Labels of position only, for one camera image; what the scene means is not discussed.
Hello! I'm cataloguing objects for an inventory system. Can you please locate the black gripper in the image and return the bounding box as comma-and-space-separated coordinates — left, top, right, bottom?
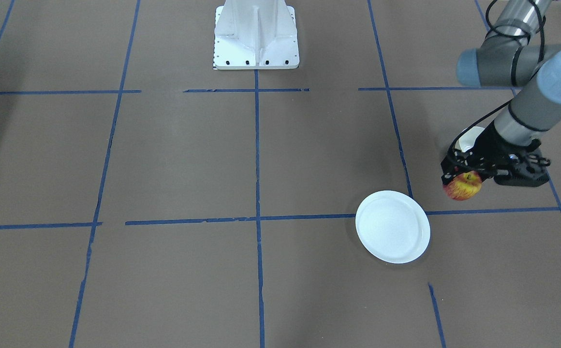
441, 125, 542, 185

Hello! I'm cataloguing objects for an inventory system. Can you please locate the red yellow apple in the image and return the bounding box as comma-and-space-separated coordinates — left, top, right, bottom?
443, 171, 483, 201

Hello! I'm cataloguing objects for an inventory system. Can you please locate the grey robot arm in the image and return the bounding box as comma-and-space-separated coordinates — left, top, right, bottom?
441, 0, 561, 187

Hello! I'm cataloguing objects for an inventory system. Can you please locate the white paper bowl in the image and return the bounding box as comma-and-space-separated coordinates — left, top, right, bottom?
454, 126, 485, 153

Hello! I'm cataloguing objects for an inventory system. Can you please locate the white paper plate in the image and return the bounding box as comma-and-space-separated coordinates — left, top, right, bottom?
355, 191, 431, 264

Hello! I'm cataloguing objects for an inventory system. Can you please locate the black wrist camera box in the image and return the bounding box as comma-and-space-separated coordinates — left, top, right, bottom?
493, 152, 552, 188

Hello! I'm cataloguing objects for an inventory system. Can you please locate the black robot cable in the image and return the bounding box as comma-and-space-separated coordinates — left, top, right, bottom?
447, 0, 547, 167

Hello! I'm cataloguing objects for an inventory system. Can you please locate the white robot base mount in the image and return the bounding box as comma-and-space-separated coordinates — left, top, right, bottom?
213, 0, 300, 70

